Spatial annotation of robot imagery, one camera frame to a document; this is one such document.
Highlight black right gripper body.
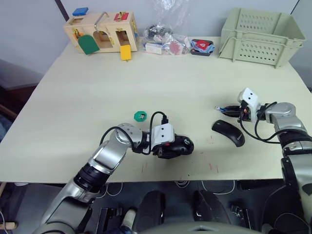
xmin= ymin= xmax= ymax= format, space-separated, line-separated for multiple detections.
xmin=237 ymin=101 xmax=252 ymax=123

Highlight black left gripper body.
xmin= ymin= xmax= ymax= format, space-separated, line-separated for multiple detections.
xmin=153 ymin=142 xmax=180 ymax=160

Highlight black mouse base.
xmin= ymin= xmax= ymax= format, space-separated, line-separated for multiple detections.
xmin=175 ymin=137 xmax=195 ymax=151

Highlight black mouse cover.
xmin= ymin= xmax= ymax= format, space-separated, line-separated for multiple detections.
xmin=211 ymin=119 xmax=246 ymax=148

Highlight green round holder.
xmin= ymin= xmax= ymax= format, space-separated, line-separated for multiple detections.
xmin=133 ymin=111 xmax=148 ymax=123

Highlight dark rounded shape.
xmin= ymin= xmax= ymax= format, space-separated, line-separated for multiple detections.
xmin=135 ymin=190 xmax=167 ymax=232

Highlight black tray with cards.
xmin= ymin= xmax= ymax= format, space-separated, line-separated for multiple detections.
xmin=189 ymin=38 xmax=216 ymax=57

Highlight pale green plastic basket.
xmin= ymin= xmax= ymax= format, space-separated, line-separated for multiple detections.
xmin=218 ymin=7 xmax=307 ymax=68

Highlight grey robot torso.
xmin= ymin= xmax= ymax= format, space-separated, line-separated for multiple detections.
xmin=138 ymin=223 xmax=265 ymax=234

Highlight clear plastic bag with items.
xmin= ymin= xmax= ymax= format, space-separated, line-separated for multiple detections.
xmin=142 ymin=0 xmax=192 ymax=57

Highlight yellow wooden door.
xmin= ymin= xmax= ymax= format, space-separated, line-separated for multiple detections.
xmin=120 ymin=44 xmax=133 ymax=61

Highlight green arched wooden door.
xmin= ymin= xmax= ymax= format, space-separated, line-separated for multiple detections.
xmin=77 ymin=34 xmax=100 ymax=56

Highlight red latch plate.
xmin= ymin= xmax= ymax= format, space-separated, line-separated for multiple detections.
xmin=114 ymin=11 xmax=129 ymax=21

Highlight wooden lock box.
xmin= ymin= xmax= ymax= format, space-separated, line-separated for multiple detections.
xmin=62 ymin=10 xmax=139 ymax=56

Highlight blue block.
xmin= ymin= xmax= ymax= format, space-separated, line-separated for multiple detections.
xmin=72 ymin=7 xmax=89 ymax=17

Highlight wooden stick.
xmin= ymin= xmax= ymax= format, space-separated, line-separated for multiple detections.
xmin=0 ymin=220 xmax=18 ymax=230

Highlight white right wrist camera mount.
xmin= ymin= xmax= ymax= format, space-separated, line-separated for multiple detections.
xmin=237 ymin=87 xmax=261 ymax=122

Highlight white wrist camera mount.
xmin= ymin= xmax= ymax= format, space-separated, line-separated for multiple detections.
xmin=237 ymin=87 xmax=261 ymax=122
xmin=150 ymin=123 xmax=176 ymax=151

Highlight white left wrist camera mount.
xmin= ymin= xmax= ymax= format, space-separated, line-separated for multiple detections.
xmin=150 ymin=123 xmax=176 ymax=151

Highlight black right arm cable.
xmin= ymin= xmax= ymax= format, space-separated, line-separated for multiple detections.
xmin=239 ymin=101 xmax=281 ymax=144

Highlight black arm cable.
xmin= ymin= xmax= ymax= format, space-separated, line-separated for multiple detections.
xmin=239 ymin=101 xmax=281 ymax=144
xmin=99 ymin=111 xmax=170 ymax=156

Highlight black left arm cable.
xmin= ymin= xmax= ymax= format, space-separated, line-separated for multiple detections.
xmin=99 ymin=111 xmax=170 ymax=156

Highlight metal bar handle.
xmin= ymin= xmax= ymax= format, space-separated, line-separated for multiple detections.
xmin=94 ymin=11 xmax=110 ymax=32

